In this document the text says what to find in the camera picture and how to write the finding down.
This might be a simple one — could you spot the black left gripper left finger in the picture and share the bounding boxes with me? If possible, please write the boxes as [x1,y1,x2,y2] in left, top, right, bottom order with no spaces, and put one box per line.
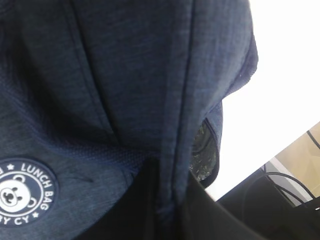
[75,158,163,240]

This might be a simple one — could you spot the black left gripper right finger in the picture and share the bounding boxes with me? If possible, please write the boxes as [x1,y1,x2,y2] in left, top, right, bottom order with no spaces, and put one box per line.
[180,172,320,240]

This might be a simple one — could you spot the navy blue lunch bag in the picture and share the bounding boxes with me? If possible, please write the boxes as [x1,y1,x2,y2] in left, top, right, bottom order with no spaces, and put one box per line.
[0,0,258,240]

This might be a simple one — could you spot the black floor cables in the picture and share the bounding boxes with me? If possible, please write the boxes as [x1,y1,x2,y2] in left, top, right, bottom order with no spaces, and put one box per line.
[259,129,320,211]

